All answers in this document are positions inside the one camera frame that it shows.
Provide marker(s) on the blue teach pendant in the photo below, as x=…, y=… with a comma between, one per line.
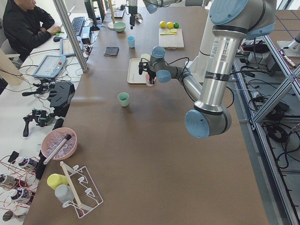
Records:
x=50, y=66
x=66, y=48

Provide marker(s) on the round wooden stand base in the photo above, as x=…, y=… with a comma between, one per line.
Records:
x=111, y=25

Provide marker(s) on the yellow plastic knife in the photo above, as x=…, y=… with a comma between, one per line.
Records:
x=170, y=33

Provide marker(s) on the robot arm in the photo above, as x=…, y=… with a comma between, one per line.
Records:
x=233, y=21
x=151, y=6

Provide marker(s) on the cream rabbit tray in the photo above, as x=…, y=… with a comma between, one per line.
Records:
x=133, y=76

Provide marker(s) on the seated person in black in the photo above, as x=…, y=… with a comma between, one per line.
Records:
x=27, y=26

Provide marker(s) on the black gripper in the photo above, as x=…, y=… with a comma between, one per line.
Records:
x=151, y=74
x=133, y=10

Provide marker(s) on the grey cup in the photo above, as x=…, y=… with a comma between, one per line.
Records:
x=64, y=193

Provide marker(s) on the metal scoop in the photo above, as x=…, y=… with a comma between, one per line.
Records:
x=139, y=18

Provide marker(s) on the black monitor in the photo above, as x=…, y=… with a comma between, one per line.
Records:
x=91, y=14

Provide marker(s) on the yellow cup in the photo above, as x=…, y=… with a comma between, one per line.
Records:
x=54, y=180

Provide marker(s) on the metal tube in bowl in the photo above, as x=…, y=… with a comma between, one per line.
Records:
x=57, y=149

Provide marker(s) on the grey folded cloth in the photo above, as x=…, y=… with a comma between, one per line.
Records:
x=111, y=51

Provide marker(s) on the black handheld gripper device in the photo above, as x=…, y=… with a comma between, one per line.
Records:
x=41, y=117

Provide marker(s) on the aluminium frame post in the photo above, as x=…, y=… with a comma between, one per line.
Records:
x=61, y=9

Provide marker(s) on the cream white cup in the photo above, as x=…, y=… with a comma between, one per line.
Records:
x=145, y=57

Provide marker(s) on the wooden cutting board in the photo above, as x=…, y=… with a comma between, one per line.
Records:
x=171, y=41

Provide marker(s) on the light blue cup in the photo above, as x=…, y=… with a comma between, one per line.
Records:
x=131, y=42

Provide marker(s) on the mint green cup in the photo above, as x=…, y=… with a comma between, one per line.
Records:
x=123, y=99

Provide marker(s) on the mint green bowl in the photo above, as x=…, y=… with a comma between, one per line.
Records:
x=119, y=26

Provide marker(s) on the white wire cup rack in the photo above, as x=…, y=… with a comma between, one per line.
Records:
x=87, y=197

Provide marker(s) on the green lime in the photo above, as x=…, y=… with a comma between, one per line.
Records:
x=176, y=25

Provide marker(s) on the pink cup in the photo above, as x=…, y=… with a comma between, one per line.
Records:
x=148, y=80

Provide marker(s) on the black keyboard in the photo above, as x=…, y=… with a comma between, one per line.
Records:
x=77, y=24

